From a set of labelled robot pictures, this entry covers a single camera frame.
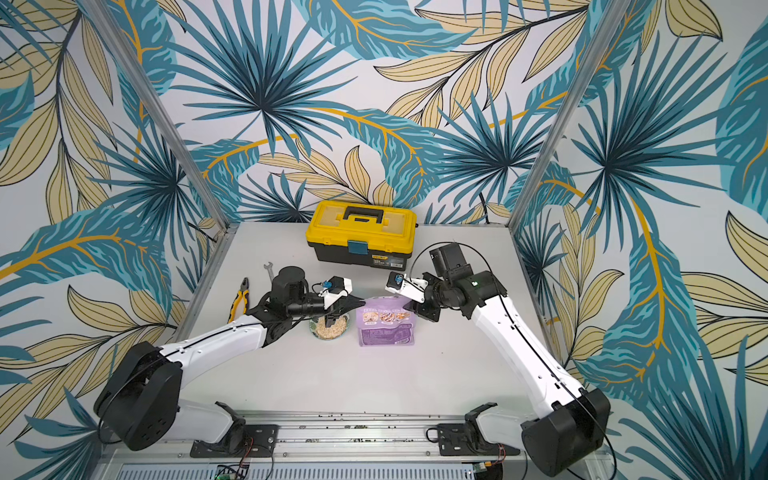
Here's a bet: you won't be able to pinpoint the purple oats bag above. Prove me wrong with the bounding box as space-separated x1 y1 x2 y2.
355 296 416 347

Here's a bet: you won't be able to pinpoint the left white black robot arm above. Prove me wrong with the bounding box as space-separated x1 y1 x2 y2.
94 266 365 457

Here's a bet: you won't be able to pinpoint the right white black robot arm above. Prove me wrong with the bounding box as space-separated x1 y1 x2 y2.
415 241 611 477

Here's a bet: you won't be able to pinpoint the green leaf pattern bowl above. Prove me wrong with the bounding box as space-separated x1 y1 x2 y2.
309 315 349 340

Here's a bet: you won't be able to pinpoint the silver open-end wrench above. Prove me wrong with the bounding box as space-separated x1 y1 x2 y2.
263 262 275 282

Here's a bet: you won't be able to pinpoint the yellow black pliers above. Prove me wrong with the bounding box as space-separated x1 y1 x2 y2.
228 277 250 323

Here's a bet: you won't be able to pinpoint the yellow black plastic toolbox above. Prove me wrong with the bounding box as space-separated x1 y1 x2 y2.
306 200 417 271

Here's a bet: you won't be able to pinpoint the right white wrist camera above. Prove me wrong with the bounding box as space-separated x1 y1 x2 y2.
385 271 428 303

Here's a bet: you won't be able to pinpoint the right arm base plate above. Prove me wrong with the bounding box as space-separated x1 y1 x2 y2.
425 423 521 458

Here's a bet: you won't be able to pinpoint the aluminium mounting rail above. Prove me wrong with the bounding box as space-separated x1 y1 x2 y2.
97 405 553 474

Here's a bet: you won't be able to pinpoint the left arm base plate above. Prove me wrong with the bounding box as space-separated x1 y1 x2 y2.
190 424 279 459

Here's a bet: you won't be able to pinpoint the right aluminium frame post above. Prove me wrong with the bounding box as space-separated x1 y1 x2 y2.
508 0 630 235

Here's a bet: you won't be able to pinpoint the aluminium frame post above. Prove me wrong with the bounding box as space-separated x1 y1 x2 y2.
508 0 630 235
80 0 230 231

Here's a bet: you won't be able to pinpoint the left aluminium frame post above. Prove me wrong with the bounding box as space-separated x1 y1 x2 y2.
80 0 230 231

